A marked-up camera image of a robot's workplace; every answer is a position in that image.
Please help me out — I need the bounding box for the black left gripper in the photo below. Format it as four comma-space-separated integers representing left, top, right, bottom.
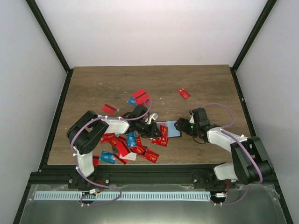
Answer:
135, 120, 163, 138

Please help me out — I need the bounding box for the black card holder wallet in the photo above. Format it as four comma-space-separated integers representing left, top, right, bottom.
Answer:
157, 120, 182, 138

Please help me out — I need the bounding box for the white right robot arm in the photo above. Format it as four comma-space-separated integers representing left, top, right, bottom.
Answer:
174, 108, 274, 188

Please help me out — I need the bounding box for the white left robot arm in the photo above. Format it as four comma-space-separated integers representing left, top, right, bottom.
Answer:
66, 105, 163, 189

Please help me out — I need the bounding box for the blue card under red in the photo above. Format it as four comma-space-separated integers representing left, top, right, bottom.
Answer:
127, 97, 137, 107

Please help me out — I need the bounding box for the red striped card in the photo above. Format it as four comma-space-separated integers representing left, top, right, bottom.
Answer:
101, 104, 117, 115
132, 89, 147, 100
135, 93, 150, 105

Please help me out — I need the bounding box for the blue VIP card centre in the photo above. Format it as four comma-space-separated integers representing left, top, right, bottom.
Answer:
126, 132, 137, 147

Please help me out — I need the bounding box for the red striped card top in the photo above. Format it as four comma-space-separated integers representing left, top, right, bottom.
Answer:
132, 89, 147, 100

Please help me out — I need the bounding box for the red striped card left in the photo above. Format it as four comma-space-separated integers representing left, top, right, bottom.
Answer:
101, 104, 117, 115

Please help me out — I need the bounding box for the lone red VIP card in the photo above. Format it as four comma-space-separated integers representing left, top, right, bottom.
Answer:
177, 88, 191, 100

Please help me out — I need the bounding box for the white card front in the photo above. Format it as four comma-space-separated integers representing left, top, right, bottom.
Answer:
119, 152, 137, 161

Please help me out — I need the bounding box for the blue card front left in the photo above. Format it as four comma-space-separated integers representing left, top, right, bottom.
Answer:
100, 151, 116, 164

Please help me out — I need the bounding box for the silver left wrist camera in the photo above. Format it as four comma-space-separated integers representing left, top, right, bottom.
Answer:
146, 113, 158, 124

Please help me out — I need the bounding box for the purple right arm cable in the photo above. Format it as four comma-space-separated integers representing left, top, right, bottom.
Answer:
196, 103, 263, 206

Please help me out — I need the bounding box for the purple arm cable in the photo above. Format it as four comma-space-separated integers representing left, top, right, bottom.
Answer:
196, 103, 263, 206
70, 98, 153, 207

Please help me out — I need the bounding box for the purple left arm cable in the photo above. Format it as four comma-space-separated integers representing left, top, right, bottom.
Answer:
70, 98, 153, 207

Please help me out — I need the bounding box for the black front frame rail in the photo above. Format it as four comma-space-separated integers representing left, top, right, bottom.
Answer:
28, 163, 278, 189

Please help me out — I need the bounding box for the light blue slotted cable duct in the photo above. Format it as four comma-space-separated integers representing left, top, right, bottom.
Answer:
34, 191, 211, 202

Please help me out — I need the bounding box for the black frame post right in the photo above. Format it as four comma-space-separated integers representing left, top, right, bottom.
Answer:
230, 0, 277, 72

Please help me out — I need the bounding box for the black frame post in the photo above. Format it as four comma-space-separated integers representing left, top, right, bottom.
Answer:
230, 0, 277, 72
25, 0, 71, 73

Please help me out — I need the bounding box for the black frame post left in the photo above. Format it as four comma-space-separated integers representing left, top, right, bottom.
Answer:
25, 0, 71, 73

